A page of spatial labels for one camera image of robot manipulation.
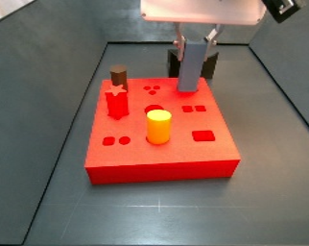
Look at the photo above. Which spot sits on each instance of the black curved fixture block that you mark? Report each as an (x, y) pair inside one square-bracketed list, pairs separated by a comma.
[(174, 65)]

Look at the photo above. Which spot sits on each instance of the yellow cylinder peg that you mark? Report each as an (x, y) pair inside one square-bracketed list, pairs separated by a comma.
[(158, 126)]

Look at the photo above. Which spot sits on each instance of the red foam hole board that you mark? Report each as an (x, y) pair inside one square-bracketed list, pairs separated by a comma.
[(199, 151)]

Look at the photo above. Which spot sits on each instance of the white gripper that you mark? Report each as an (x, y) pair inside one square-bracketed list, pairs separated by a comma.
[(228, 12)]

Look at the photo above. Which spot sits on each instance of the brown hexagonal peg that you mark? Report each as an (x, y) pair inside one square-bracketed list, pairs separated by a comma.
[(118, 75)]

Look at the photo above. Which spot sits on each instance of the red star prism peg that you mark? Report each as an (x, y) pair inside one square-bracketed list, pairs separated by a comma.
[(116, 102)]

